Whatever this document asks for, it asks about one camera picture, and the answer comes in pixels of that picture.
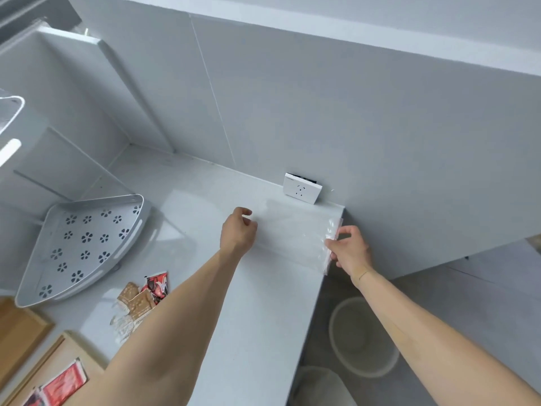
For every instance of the person's right hand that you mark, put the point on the person's right hand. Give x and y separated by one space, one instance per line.
353 253

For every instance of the white round bucket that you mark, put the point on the white round bucket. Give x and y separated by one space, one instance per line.
363 338

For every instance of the clear acrylic rack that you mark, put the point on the clear acrylic rack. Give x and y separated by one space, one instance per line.
10 112

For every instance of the white partition panel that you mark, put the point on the white partition panel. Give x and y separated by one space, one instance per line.
114 88

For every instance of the person's left hand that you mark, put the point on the person's left hand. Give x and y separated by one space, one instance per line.
236 234

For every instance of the person's left fingers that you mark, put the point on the person's left fingers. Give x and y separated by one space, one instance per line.
246 213

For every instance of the person's right fingers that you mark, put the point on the person's right fingers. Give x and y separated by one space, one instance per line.
338 245

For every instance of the red snack packet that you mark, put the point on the red snack packet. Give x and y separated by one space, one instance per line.
63 382
156 285
33 398

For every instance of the brown snack packet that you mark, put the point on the brown snack packet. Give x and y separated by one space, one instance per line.
141 305
126 293

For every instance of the wooden tray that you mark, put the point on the wooden tray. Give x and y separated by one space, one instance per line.
55 363

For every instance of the person's right forearm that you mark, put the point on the person's right forearm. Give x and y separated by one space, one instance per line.
431 342

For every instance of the person's left forearm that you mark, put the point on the person's left forearm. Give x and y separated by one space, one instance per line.
177 325

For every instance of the clear snack wrapper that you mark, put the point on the clear snack wrapper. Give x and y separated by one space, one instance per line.
123 326

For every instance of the white perforated corner shelf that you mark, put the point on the white perforated corner shelf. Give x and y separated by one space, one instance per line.
84 245

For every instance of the clear plastic zip bag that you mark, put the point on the clear plastic zip bag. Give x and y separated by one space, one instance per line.
291 232

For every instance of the white wall socket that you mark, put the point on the white wall socket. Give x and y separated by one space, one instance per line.
301 189

